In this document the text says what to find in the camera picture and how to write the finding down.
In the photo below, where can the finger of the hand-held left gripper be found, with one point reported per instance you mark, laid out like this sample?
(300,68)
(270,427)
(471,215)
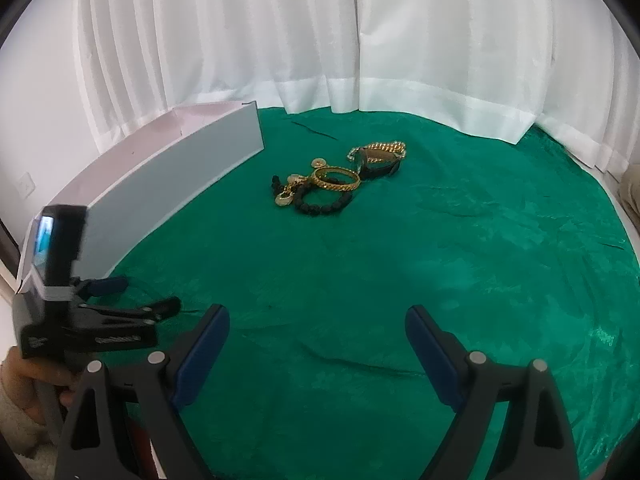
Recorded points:
(107,285)
(150,308)

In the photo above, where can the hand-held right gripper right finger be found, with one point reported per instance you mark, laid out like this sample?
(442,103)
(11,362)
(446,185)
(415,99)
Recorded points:
(432,360)

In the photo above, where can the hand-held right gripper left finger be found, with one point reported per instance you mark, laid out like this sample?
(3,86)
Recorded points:
(192,365)

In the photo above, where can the long white cardboard box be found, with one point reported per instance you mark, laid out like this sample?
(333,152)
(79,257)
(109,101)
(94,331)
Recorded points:
(175,175)

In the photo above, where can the person's left forearm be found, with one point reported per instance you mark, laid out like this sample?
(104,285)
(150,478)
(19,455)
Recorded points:
(20,425)

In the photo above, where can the person's left hand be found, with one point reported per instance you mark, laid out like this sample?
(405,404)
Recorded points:
(27,372)

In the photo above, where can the green velvet cloth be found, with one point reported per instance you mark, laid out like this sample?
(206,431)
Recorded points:
(350,285)

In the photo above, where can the gold bangle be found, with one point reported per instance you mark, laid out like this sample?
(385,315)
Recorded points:
(337,187)

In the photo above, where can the gold coin pendant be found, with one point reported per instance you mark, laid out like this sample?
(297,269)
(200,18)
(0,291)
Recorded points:
(318,163)

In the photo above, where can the white curtain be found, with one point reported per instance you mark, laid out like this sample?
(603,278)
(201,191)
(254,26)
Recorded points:
(475,40)
(215,30)

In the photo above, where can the white wall socket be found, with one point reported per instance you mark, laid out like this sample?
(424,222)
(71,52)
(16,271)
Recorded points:
(26,185)

